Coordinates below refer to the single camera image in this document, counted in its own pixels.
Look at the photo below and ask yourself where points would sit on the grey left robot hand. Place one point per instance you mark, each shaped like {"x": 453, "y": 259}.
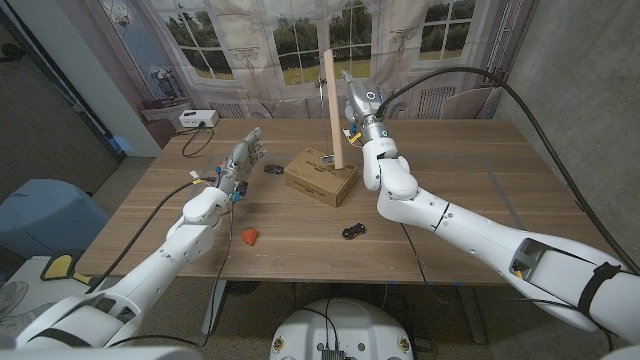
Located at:
{"x": 240, "y": 162}

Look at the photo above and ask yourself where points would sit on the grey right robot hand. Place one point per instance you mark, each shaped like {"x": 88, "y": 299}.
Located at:
{"x": 365, "y": 105}

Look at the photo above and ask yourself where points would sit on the wooden paper towel holder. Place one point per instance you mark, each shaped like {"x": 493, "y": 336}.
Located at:
{"x": 334, "y": 115}

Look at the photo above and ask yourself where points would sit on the cardboard packing box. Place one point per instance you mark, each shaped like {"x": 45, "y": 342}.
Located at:
{"x": 320, "y": 180}

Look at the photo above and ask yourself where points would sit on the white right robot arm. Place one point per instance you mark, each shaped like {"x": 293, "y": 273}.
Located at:
{"x": 475, "y": 235}

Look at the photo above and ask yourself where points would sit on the white robot shoulder cover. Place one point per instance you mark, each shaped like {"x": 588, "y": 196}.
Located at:
{"x": 100, "y": 354}

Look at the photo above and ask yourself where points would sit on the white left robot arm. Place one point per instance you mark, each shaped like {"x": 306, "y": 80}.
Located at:
{"x": 160, "y": 260}

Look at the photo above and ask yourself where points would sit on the small black oval gadget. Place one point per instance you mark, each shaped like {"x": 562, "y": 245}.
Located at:
{"x": 272, "y": 169}

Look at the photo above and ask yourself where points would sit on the white power strip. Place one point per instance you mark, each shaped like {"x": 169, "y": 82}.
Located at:
{"x": 198, "y": 118}

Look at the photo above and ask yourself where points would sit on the red strawberry toy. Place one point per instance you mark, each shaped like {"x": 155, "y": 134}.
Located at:
{"x": 250, "y": 236}

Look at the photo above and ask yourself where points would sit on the printed window backdrop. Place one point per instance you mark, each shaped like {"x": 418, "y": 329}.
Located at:
{"x": 250, "y": 45}

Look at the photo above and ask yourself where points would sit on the small black toy car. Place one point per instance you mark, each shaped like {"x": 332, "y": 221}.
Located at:
{"x": 353, "y": 231}

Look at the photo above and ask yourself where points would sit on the grey table leg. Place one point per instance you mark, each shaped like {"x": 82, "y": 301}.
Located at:
{"x": 472, "y": 312}
{"x": 214, "y": 305}

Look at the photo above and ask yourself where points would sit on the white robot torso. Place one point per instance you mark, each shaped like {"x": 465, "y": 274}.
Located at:
{"x": 345, "y": 330}

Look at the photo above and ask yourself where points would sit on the blue padded chair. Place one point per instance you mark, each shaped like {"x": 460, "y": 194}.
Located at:
{"x": 45, "y": 215}

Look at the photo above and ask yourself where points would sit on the grey sneaker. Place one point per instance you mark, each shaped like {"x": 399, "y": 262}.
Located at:
{"x": 7, "y": 295}

